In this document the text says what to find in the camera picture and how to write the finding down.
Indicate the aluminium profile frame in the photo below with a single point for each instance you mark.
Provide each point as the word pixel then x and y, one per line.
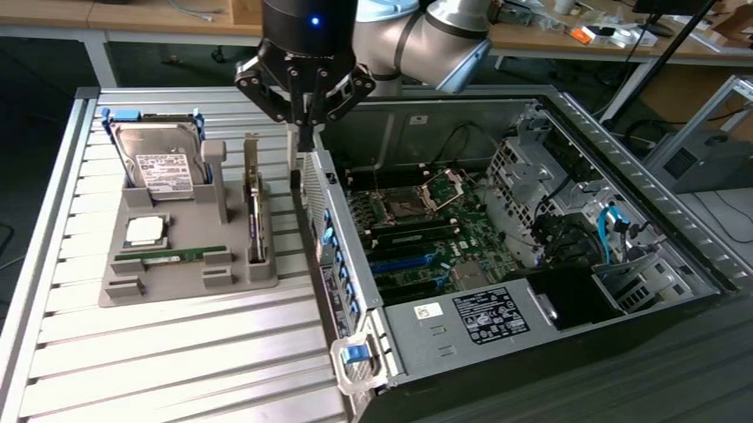
pixel 732 88

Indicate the blue expansion slot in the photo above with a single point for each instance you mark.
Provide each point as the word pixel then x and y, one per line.
pixel 400 263

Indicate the green motherboard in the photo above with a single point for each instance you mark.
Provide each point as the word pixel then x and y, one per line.
pixel 470 229

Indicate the green RAM stick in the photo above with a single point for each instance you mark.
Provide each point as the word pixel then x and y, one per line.
pixel 177 254

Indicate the CPU with silver lid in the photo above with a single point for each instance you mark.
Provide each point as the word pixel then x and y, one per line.
pixel 146 231

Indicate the graphics card with metal bracket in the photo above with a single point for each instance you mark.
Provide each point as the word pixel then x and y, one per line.
pixel 254 220

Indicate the black slanted pole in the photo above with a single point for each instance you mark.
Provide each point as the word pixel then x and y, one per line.
pixel 685 33

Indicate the installed RAM stick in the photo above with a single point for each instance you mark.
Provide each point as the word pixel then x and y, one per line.
pixel 412 239

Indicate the small orange box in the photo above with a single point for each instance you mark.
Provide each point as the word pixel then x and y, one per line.
pixel 581 36

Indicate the open socket cover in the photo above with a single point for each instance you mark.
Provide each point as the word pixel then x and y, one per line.
pixel 429 196

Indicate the wooden desk with clutter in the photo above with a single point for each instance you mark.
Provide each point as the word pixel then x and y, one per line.
pixel 688 52

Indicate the hard disk in blue caddy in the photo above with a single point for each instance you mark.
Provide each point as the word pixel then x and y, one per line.
pixel 159 145

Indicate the open PC case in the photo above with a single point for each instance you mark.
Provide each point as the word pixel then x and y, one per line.
pixel 360 132

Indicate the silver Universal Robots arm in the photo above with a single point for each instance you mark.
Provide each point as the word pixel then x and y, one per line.
pixel 424 39

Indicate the folded brown cardboard piece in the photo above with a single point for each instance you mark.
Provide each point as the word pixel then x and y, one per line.
pixel 739 26

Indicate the black monitor stand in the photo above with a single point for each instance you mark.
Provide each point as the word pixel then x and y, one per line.
pixel 656 26

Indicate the silver perforated drive cage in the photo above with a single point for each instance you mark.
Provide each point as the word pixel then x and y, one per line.
pixel 518 167

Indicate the grey parts rack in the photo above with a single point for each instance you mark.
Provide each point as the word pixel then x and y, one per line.
pixel 194 282

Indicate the CPU socket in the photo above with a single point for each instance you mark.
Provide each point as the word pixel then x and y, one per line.
pixel 404 207

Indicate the white cup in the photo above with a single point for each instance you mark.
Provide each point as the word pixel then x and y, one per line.
pixel 565 5

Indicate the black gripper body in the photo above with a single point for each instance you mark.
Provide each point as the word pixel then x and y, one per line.
pixel 306 31

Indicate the grey power supply unit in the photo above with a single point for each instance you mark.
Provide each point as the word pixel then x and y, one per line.
pixel 424 348

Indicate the small white box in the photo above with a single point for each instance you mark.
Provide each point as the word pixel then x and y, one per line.
pixel 644 39

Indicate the grey computer tower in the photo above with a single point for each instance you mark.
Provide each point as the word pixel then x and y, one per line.
pixel 717 163

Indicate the silver disk bay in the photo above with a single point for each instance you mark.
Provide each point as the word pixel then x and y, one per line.
pixel 647 286

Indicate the plain cardboard box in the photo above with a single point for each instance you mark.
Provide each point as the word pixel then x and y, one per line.
pixel 245 11

